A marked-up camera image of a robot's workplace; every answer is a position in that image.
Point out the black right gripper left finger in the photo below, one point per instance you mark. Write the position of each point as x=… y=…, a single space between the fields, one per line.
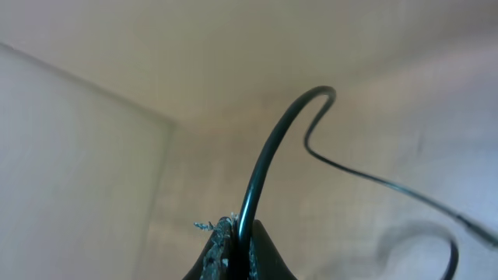
x=214 y=260

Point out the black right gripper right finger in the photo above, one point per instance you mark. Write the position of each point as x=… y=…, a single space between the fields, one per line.
x=265 y=262

